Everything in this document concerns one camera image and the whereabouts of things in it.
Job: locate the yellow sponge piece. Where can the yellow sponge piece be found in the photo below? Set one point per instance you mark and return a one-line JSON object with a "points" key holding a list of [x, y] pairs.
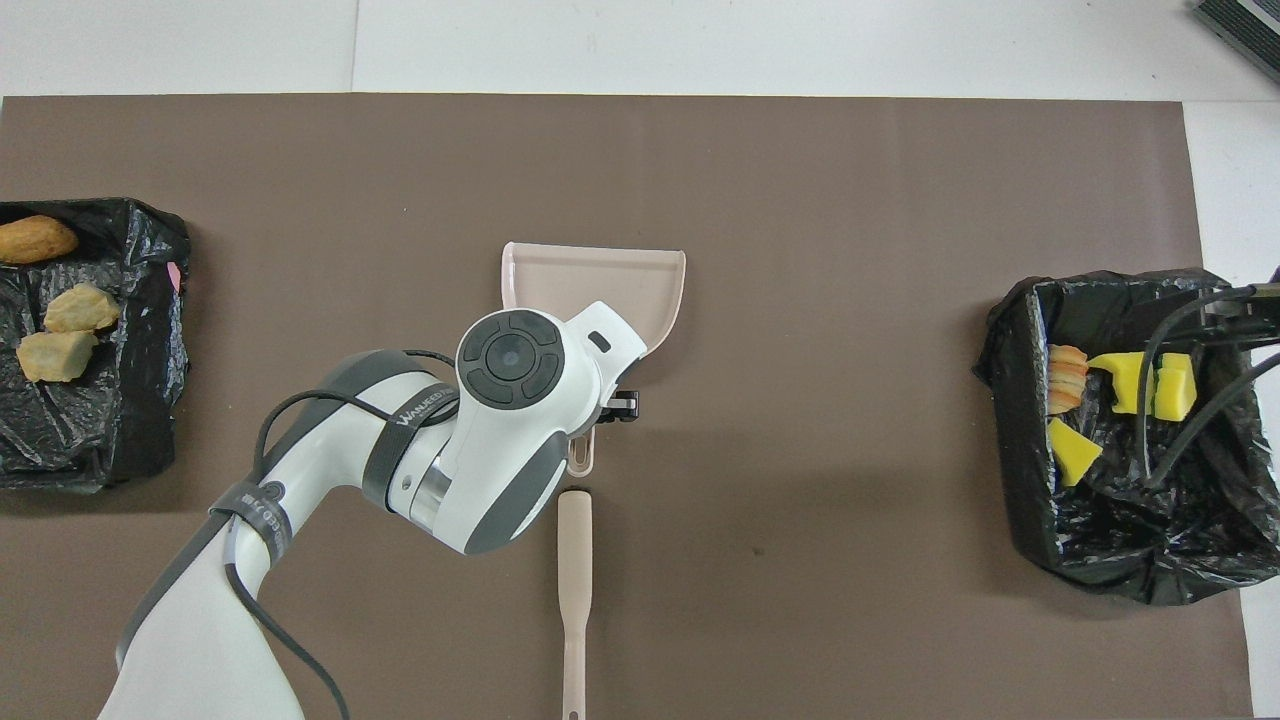
{"points": [[1125, 385], [1180, 390]]}

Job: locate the beige plastic dustpan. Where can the beige plastic dustpan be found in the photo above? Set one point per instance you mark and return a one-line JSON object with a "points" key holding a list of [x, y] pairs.
{"points": [[600, 275]]}

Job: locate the beige hand brush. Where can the beige hand brush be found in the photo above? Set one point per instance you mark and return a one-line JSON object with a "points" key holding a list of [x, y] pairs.
{"points": [[575, 550]]}

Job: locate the tan toy bread piece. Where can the tan toy bread piece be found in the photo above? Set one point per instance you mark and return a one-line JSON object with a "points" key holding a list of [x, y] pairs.
{"points": [[1067, 380]]}

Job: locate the yellow sponge with green layer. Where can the yellow sponge with green layer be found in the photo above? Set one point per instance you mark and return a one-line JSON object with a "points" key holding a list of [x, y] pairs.
{"points": [[1070, 455]]}

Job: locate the pale lumpy toy bread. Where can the pale lumpy toy bread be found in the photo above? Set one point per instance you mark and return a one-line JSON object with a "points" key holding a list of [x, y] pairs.
{"points": [[82, 307]]}

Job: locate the orange striped toy croissant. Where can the orange striped toy croissant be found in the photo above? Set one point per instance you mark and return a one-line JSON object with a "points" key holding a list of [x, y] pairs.
{"points": [[57, 355]]}

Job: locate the brown toy croquette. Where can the brown toy croquette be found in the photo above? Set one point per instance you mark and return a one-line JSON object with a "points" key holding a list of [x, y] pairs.
{"points": [[35, 240]]}

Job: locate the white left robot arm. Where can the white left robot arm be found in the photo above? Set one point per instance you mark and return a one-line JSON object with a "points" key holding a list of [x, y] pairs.
{"points": [[200, 640]]}

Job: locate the black-bagged bin with pink spot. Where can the black-bagged bin with pink spot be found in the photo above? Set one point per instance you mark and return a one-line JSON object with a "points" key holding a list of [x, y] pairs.
{"points": [[100, 430]]}

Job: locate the black grilled device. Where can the black grilled device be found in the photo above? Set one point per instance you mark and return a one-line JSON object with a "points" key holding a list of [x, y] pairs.
{"points": [[1245, 25]]}

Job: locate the brown paper table mat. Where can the brown paper table mat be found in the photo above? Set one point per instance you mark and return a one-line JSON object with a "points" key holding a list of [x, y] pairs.
{"points": [[800, 160]]}

